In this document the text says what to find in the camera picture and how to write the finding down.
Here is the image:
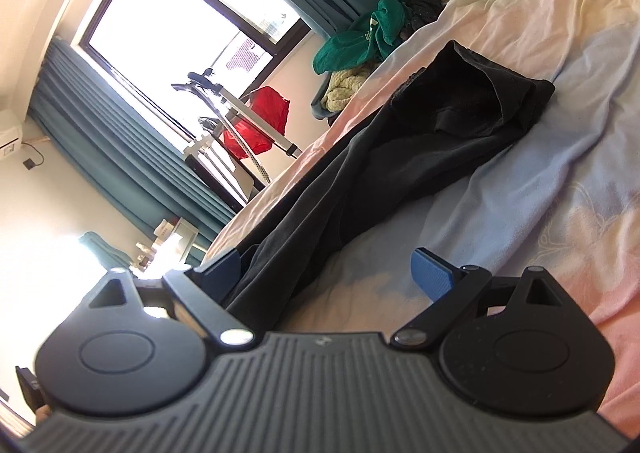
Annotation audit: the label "white air conditioner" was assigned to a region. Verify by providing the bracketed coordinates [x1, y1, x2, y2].
[0, 108, 24, 161]

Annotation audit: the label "black pants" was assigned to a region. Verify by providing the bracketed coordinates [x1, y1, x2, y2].
[225, 39, 557, 329]

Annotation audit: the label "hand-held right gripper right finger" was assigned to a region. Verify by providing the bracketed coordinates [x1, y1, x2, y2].
[391, 248, 568, 349]

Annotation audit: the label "red garment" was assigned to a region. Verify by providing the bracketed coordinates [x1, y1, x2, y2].
[222, 87, 292, 157]

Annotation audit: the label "white dressing table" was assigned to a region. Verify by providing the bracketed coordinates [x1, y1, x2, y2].
[131, 217, 207, 275]

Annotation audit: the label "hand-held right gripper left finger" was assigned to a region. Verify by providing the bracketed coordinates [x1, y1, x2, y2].
[87, 249, 256, 349]

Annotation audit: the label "pair of crutches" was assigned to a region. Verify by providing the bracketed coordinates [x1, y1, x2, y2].
[170, 67, 303, 186]

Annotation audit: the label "blue-grey chair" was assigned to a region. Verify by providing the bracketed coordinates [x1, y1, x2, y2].
[310, 73, 337, 126]

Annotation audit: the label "dark clothes pile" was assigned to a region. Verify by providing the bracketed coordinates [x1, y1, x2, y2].
[399, 0, 451, 36]

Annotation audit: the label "cream knitted garment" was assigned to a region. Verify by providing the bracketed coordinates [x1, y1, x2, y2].
[322, 65, 375, 112]

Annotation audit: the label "large black-framed window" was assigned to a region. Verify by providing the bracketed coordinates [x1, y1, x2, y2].
[75, 0, 315, 136]

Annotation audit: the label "green garment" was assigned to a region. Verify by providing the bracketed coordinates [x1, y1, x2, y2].
[312, 0, 415, 77]

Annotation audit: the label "pastel tie-dye bed sheet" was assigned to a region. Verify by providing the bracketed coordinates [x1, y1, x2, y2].
[202, 0, 640, 429]

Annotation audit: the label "scalloped vanity mirror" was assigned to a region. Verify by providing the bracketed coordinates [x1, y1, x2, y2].
[79, 231, 132, 270]

